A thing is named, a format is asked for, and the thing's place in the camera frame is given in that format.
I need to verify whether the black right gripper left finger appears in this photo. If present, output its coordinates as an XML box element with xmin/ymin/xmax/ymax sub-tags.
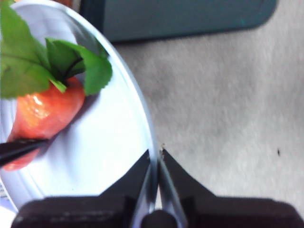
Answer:
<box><xmin>10</xmin><ymin>149</ymin><xmax>151</xmax><ymax>228</ymax></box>

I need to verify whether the orange carrot with green leaves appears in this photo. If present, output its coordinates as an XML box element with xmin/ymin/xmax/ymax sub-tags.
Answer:
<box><xmin>0</xmin><ymin>0</ymin><xmax>113</xmax><ymax>172</ymax></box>

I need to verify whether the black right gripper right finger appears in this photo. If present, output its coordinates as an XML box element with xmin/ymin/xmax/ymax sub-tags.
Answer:
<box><xmin>158</xmin><ymin>148</ymin><xmax>304</xmax><ymax>228</ymax></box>

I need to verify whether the blue round plate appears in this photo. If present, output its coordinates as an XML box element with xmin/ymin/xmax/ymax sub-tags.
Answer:
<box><xmin>0</xmin><ymin>0</ymin><xmax>159</xmax><ymax>214</ymax></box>

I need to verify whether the black rectangular tray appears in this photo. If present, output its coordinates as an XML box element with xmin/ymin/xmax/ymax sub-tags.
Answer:
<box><xmin>79</xmin><ymin>0</ymin><xmax>278</xmax><ymax>44</ymax></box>

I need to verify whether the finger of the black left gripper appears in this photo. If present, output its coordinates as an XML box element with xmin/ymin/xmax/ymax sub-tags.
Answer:
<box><xmin>0</xmin><ymin>138</ymin><xmax>49</xmax><ymax>167</ymax></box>

